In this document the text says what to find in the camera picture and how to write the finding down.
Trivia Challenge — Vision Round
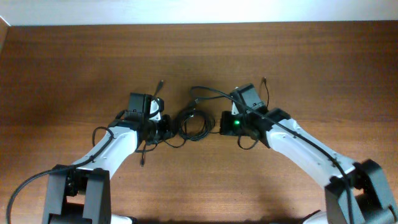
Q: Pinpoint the thin black USB cable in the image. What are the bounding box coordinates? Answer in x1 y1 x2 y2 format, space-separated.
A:
135 77 270 168

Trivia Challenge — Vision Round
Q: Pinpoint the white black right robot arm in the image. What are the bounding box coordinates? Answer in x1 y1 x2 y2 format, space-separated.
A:
220 84 397 224

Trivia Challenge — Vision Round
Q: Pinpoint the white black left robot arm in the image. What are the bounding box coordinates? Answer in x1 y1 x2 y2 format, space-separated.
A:
42 93 171 224

